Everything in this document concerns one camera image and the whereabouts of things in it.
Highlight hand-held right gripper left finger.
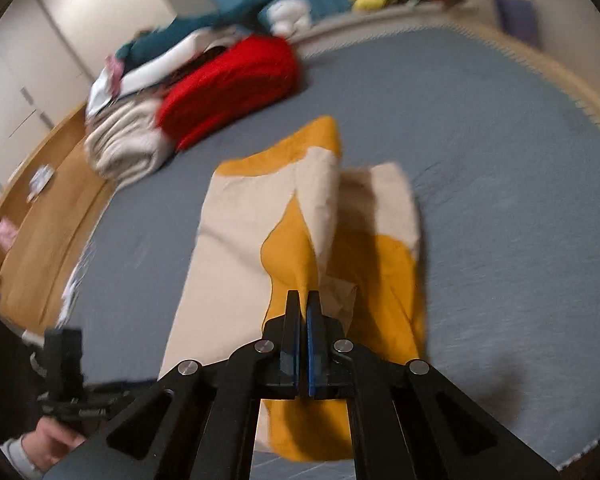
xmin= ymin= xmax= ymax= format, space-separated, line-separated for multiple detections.
xmin=42 ymin=290 xmax=302 ymax=480

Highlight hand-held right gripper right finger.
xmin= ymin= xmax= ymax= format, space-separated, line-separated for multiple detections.
xmin=306 ymin=290 xmax=561 ymax=480

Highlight beige and orange garment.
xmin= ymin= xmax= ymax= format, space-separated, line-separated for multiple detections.
xmin=157 ymin=115 xmax=428 ymax=463

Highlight person's left forearm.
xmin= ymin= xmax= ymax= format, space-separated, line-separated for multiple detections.
xmin=0 ymin=437 xmax=46 ymax=480

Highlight pile of folded clothes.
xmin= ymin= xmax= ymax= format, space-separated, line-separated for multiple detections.
xmin=85 ymin=0 xmax=281 ymax=116

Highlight person's left hand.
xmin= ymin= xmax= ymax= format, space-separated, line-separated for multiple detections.
xmin=32 ymin=417 xmax=88 ymax=471

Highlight small pink packet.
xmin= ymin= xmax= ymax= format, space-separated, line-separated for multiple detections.
xmin=0 ymin=219 xmax=20 ymax=250

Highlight small white packet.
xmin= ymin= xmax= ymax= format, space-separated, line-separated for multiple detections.
xmin=29 ymin=166 xmax=55 ymax=203

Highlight beige folded blanket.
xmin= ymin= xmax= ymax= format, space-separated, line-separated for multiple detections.
xmin=84 ymin=99 xmax=173 ymax=183

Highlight red fleece blanket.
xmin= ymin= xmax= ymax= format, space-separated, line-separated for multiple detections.
xmin=157 ymin=35 xmax=302 ymax=153

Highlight white wardrobe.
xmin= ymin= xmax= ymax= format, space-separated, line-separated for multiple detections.
xmin=0 ymin=0 xmax=176 ymax=201

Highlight white plush toy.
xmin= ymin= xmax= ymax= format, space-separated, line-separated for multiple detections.
xmin=267 ymin=0 xmax=313 ymax=38

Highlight white headboard ledge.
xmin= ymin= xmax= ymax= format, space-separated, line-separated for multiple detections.
xmin=295 ymin=2 xmax=456 ymax=58

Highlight wooden bed frame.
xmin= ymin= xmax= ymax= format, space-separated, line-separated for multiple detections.
xmin=0 ymin=10 xmax=600 ymax=336

